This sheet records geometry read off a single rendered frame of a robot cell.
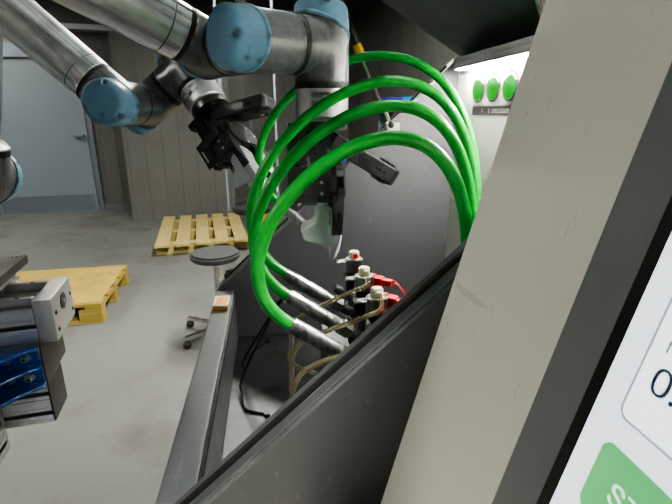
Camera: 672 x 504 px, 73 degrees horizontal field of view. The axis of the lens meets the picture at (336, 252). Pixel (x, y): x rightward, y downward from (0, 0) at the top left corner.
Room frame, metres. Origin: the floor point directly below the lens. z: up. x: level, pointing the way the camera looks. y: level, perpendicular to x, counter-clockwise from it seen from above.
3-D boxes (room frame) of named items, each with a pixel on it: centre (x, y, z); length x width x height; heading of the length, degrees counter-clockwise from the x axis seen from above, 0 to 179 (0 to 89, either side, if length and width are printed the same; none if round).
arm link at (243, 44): (0.63, 0.11, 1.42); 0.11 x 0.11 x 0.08; 41
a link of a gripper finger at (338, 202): (0.66, 0.00, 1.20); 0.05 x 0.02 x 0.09; 8
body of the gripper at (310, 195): (0.68, 0.03, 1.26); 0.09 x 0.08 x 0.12; 98
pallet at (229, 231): (4.87, 1.49, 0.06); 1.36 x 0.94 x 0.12; 14
